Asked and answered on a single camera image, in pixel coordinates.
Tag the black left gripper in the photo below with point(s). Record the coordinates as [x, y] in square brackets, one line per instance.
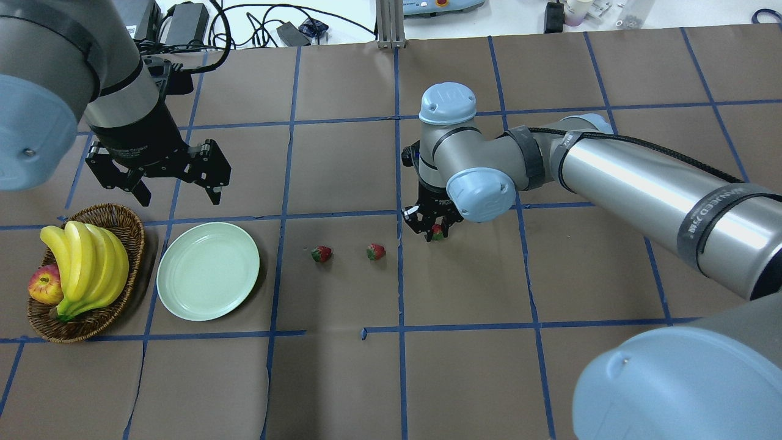
[139, 144]

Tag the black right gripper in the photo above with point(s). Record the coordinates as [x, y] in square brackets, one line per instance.
[431, 199]

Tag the red strawberry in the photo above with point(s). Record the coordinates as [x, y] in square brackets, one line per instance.
[321, 254]
[436, 233]
[375, 252]

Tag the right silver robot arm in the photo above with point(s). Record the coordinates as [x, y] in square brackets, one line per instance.
[713, 378]

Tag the light green plate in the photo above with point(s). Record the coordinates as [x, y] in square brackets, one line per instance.
[208, 271]

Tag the wicker fruit basket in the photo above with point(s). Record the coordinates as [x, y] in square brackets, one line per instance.
[126, 225]

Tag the yellow banana bunch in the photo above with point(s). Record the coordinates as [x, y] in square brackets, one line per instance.
[94, 267]

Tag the red apple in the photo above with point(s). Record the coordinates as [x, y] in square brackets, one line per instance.
[45, 285]

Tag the black power adapter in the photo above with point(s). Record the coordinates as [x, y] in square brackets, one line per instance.
[186, 24]

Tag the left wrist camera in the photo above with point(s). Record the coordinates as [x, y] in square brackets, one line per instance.
[168, 77]

